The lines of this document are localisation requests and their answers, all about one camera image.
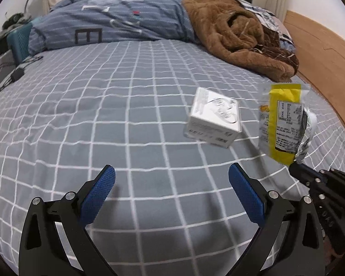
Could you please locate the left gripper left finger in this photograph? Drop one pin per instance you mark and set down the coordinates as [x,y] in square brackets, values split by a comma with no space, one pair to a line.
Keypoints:
[41,250]

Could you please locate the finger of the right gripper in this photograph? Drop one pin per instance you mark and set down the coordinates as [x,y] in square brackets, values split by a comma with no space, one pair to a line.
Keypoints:
[309,176]

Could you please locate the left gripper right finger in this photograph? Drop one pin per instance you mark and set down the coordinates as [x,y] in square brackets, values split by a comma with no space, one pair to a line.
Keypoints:
[302,250]

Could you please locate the yellow white snack wrapper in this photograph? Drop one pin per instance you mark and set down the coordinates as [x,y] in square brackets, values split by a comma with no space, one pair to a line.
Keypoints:
[286,125]

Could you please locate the white earphone box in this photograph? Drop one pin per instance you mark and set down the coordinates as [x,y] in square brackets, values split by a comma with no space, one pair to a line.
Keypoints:
[214,118]

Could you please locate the grey checked bed sheet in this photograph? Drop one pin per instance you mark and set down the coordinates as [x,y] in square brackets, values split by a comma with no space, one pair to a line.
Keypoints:
[172,210]

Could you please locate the patterned pillow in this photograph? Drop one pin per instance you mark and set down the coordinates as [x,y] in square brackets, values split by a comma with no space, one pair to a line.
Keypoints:
[269,20]

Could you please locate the brown fleece blanket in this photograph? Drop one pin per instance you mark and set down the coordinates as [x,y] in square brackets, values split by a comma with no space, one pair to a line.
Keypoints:
[235,35]

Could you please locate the teal suitcase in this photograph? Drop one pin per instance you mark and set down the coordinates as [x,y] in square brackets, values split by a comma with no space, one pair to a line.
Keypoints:
[18,42]

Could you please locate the blue striped duvet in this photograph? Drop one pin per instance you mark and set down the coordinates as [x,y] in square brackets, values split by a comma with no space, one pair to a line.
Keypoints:
[80,22]

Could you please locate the wooden bed frame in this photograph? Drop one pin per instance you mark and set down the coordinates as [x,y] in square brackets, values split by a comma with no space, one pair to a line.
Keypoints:
[321,54]

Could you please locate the black charger with cable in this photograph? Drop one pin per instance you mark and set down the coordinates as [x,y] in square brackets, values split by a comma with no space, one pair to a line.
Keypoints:
[19,71]

